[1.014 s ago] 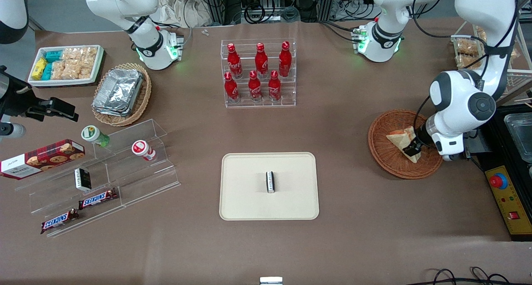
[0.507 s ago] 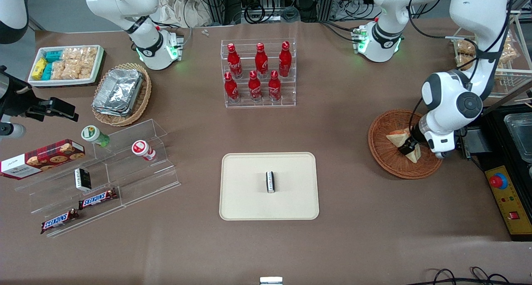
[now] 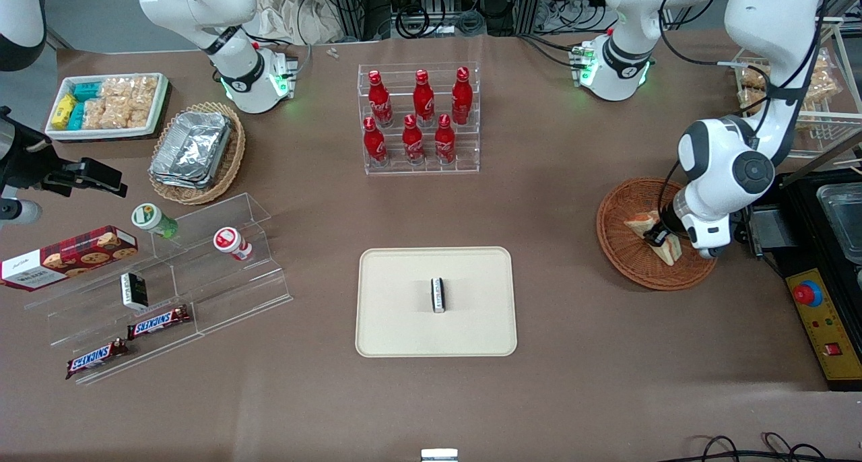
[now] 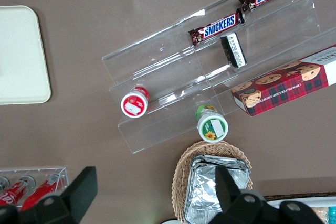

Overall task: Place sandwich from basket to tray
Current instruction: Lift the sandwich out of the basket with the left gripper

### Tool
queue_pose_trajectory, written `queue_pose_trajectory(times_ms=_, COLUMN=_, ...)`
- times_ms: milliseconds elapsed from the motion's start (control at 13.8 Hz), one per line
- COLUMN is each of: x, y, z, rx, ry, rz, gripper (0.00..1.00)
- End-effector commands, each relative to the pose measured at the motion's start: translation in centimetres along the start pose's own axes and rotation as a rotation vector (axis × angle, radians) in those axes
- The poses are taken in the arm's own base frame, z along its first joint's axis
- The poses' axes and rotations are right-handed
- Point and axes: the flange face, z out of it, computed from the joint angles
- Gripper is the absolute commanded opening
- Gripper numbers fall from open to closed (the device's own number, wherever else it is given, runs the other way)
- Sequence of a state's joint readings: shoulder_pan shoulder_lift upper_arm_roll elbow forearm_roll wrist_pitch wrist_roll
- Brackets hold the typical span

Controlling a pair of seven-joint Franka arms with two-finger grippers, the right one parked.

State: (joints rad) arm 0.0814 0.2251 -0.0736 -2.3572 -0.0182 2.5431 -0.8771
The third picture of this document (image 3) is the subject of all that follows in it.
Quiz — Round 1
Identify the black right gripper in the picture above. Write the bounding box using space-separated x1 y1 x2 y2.
0 106 129 199

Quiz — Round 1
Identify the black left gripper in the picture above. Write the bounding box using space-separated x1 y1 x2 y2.
642 205 682 247

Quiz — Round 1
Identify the triangular sandwich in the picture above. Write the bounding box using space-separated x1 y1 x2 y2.
623 209 682 267

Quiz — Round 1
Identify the round brown wicker basket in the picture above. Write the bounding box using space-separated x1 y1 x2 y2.
596 177 719 292

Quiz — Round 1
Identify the aluminium foil tray stack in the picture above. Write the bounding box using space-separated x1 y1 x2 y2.
149 110 234 191

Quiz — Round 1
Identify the white rectangular snack tray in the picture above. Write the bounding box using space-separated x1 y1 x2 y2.
45 72 170 142

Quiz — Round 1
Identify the oval light wicker basket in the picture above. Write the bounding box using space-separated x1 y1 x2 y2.
147 101 247 206

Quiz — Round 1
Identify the beige rectangular tray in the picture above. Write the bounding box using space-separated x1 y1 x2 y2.
355 246 519 359

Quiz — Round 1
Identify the green lid small bottle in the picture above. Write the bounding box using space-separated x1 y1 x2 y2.
131 203 180 240

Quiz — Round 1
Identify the yellow snack packet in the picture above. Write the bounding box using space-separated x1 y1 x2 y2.
52 94 77 130

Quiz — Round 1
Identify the red tartan cookie box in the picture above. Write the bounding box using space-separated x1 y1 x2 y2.
0 225 139 293

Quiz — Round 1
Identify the red lid small bottle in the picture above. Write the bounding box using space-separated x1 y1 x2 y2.
213 226 254 262

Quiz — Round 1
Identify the black countertop appliance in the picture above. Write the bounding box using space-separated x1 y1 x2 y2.
734 133 862 274

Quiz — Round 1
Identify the brown Snickers bar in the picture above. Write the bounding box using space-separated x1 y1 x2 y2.
65 338 129 381
126 304 192 341

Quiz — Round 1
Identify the red emergency stop button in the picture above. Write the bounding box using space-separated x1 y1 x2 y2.
793 281 824 308

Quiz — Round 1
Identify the clear acrylic step shelf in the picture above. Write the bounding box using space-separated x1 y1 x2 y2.
24 193 294 387

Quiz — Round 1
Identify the steel pan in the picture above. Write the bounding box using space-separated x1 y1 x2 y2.
816 182 862 265

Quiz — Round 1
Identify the black yellow control box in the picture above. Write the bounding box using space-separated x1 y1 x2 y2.
785 267 862 391

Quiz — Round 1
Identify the red cola bottle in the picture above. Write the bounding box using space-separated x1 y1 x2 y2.
401 114 426 166
412 69 436 128
434 114 457 166
367 70 395 128
362 116 389 167
451 66 474 127

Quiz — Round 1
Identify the crumpled beige paper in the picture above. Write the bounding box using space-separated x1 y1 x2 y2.
253 0 341 46

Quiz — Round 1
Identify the clear acrylic bottle rack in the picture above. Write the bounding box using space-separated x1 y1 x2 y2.
357 62 481 176

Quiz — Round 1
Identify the white wire rack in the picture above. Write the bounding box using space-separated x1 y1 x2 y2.
731 18 862 159

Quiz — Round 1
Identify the black looped cable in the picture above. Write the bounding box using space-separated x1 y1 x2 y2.
675 432 862 462

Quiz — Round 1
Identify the aluminium frame rack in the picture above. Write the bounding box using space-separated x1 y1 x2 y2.
327 0 610 42

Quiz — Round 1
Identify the coiled black cable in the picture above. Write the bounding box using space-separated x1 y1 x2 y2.
395 5 433 39

